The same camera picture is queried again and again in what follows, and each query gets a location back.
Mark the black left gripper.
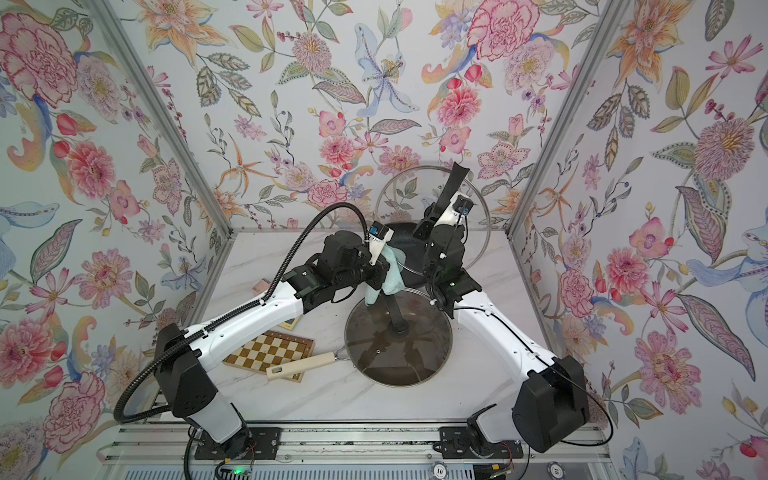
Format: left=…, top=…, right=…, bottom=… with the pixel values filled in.
left=332, top=250, right=399, bottom=291

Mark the mint green terry cloth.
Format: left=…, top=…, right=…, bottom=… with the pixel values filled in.
left=364, top=245, right=406, bottom=306

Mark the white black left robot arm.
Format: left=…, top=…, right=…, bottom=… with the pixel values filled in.
left=154, top=224, right=398, bottom=459

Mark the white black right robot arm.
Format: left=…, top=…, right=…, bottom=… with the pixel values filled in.
left=413, top=198, right=590, bottom=453

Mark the small pink toy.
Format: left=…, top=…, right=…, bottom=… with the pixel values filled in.
left=251, top=279, right=271, bottom=296

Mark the wooden chessboard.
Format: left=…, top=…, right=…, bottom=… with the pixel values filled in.
left=222, top=331, right=315, bottom=374

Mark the far pan with black handle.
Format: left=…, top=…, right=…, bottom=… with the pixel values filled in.
left=388, top=222, right=452, bottom=293

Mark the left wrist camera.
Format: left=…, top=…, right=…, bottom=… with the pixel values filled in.
left=368, top=221, right=394, bottom=266

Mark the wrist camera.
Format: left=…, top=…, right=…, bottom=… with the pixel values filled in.
left=435, top=193, right=474, bottom=227
left=368, top=221, right=394, bottom=266

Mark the black corrugated cable conduit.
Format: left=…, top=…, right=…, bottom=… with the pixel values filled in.
left=112, top=202, right=370, bottom=425

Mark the near pan with cream handle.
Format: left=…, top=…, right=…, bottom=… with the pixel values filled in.
left=266, top=286, right=454, bottom=387

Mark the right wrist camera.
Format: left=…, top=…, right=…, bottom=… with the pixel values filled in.
left=435, top=193, right=474, bottom=227

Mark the left aluminium corner post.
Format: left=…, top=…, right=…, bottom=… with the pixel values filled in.
left=83, top=0, right=234, bottom=236

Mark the aluminium corner post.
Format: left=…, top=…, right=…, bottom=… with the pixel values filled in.
left=83, top=0, right=234, bottom=236
left=506, top=0, right=625, bottom=236

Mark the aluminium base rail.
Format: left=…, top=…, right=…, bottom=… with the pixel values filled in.
left=96, top=422, right=618, bottom=479

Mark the right aluminium corner post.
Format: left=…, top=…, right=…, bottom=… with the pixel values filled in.
left=506, top=0, right=625, bottom=236

